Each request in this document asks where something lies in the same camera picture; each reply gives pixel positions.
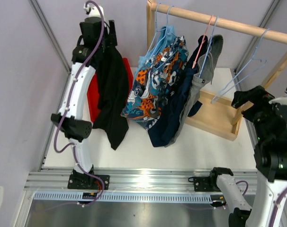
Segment aluminium mounting rail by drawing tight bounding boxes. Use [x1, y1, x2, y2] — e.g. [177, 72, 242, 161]
[23, 167, 260, 192]

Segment pink hanger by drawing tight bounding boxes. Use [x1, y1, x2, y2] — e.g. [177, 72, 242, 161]
[191, 15, 214, 69]

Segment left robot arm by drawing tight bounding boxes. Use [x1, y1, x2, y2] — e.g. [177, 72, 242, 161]
[51, 17, 117, 192]

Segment black shorts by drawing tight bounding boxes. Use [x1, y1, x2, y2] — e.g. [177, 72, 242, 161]
[93, 46, 129, 150]

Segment grey shorts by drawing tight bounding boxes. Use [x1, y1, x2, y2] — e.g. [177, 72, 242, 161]
[166, 35, 224, 147]

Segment left aluminium corner post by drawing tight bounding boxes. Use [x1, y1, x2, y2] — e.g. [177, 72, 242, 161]
[28, 0, 71, 73]

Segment red plastic bin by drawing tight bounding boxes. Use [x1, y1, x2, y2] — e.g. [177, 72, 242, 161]
[87, 58, 134, 122]

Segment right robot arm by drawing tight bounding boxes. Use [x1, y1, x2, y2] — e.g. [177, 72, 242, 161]
[188, 86, 287, 227]

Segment colourful patterned shorts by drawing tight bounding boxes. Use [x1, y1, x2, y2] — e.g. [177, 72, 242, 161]
[121, 35, 188, 130]

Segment right aluminium corner post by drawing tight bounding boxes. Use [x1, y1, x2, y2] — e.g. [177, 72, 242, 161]
[233, 0, 283, 75]

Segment perforated cable duct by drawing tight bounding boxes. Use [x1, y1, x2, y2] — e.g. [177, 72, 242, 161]
[34, 191, 212, 204]

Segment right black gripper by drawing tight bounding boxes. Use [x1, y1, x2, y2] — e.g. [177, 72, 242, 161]
[232, 85, 280, 142]

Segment light blue wire hanger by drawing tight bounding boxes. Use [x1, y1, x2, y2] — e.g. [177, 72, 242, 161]
[210, 28, 271, 105]

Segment light blue shorts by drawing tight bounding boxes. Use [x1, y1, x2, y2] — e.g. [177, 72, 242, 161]
[135, 26, 176, 75]

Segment aluminium corner post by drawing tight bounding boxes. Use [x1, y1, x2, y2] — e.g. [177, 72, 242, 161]
[233, 0, 283, 75]
[28, 0, 71, 73]

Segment wooden clothes rack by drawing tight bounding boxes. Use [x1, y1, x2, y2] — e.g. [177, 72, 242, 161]
[146, 0, 287, 142]

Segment blue hanger of grey shorts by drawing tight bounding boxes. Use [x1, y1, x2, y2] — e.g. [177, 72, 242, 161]
[198, 16, 219, 78]

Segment navy blue shorts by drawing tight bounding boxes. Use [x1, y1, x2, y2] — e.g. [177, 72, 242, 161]
[148, 36, 208, 148]

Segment blue hanger of patterned shorts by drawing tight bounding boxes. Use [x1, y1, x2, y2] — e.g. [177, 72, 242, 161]
[157, 5, 175, 69]

